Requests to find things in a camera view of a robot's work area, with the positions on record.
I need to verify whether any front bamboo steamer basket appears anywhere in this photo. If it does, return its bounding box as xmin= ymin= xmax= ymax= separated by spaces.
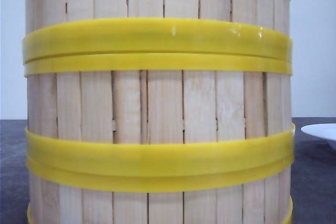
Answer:
xmin=27 ymin=155 xmax=293 ymax=223

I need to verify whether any white plate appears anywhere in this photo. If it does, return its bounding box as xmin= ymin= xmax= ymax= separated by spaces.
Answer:
xmin=301 ymin=123 xmax=336 ymax=151

